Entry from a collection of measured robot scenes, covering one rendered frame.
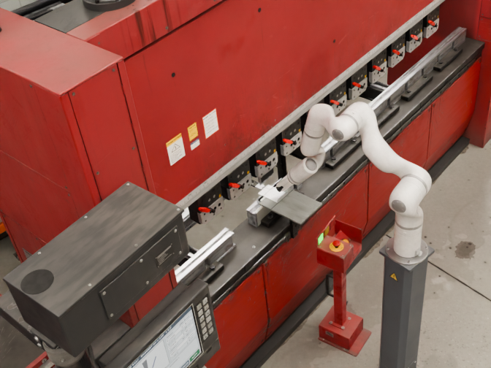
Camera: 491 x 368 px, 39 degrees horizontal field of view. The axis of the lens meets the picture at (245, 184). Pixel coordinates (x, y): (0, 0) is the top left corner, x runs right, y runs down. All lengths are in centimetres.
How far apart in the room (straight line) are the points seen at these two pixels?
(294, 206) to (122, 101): 146
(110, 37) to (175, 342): 104
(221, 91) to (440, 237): 230
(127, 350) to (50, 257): 39
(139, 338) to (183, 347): 22
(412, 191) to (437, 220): 196
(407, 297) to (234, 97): 123
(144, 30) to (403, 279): 162
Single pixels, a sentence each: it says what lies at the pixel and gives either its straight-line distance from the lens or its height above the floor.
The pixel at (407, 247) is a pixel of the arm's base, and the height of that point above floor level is 108.
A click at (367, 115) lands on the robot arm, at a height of 164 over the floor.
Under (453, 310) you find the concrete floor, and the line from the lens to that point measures 435.
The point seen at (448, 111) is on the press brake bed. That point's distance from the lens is 490.
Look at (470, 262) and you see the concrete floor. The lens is 462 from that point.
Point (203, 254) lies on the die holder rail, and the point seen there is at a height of 97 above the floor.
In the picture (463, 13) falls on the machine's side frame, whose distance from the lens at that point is 505.
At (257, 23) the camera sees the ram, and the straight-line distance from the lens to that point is 298.
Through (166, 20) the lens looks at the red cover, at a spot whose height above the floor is 221.
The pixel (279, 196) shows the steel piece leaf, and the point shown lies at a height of 100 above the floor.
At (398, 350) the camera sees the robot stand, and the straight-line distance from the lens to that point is 367.
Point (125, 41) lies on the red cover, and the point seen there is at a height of 222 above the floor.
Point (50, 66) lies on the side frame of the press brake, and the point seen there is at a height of 230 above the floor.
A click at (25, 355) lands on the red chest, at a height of 98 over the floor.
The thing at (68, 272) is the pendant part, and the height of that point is 195.
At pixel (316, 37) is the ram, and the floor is 171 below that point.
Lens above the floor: 333
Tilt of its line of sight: 40 degrees down
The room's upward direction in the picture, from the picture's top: 7 degrees counter-clockwise
